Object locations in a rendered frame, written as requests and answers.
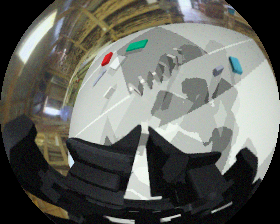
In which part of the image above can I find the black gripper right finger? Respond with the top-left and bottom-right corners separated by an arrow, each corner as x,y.
146,127 -> 221,197

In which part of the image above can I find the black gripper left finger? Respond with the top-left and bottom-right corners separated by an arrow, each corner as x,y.
66,124 -> 141,192

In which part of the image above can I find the red rectangular block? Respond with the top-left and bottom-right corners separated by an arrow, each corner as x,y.
101,52 -> 112,66

